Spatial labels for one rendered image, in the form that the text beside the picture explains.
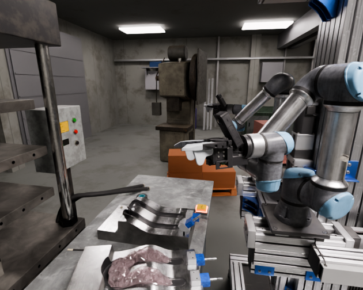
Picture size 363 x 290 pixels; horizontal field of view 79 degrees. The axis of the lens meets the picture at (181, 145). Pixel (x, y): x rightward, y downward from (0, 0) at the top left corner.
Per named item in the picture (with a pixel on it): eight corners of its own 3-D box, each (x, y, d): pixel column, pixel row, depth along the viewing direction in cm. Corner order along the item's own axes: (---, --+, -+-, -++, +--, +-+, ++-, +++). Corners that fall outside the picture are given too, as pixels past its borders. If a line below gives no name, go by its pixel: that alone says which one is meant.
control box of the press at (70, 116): (103, 273, 196) (83, 105, 157) (82, 305, 168) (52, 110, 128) (80, 269, 200) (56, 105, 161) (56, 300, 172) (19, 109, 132)
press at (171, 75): (200, 170, 429) (203, 35, 366) (147, 166, 448) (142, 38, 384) (205, 151, 549) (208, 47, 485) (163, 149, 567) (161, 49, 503)
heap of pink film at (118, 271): (170, 255, 102) (170, 240, 100) (173, 289, 85) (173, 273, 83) (113, 259, 100) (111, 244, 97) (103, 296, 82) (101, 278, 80)
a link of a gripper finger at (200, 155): (188, 169, 56) (216, 163, 61) (187, 146, 55) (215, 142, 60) (181, 167, 58) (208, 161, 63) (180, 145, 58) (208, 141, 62)
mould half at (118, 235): (195, 222, 136) (196, 202, 132) (188, 252, 111) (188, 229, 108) (120, 213, 146) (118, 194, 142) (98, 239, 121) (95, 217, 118)
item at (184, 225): (205, 216, 115) (198, 208, 114) (204, 221, 110) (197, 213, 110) (186, 228, 119) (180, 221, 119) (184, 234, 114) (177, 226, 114)
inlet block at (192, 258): (214, 259, 104) (215, 249, 102) (217, 267, 99) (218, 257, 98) (186, 261, 103) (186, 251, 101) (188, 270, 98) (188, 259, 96)
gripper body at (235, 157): (214, 170, 61) (252, 165, 64) (213, 138, 60) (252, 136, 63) (203, 164, 68) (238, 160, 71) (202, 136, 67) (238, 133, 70)
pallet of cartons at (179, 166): (158, 197, 327) (157, 156, 309) (169, 173, 414) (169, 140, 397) (238, 202, 312) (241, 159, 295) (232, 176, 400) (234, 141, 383)
